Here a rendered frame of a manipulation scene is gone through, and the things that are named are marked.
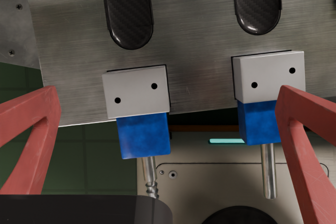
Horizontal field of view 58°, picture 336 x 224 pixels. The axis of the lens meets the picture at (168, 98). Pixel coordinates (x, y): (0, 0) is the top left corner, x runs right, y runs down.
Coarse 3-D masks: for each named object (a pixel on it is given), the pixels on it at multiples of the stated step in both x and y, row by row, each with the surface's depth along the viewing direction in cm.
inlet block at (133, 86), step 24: (120, 72) 24; (144, 72) 24; (120, 96) 24; (144, 96) 24; (168, 96) 26; (120, 120) 25; (144, 120) 25; (120, 144) 26; (144, 144) 26; (168, 144) 26; (144, 168) 27
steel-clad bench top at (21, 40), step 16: (0, 0) 31; (16, 0) 31; (0, 16) 31; (16, 16) 31; (0, 32) 31; (16, 32) 31; (32, 32) 31; (0, 48) 31; (16, 48) 31; (32, 48) 31; (16, 64) 32; (32, 64) 32
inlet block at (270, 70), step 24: (240, 72) 24; (264, 72) 24; (288, 72) 24; (240, 96) 24; (264, 96) 24; (240, 120) 27; (264, 120) 25; (264, 144) 27; (264, 168) 27; (264, 192) 28
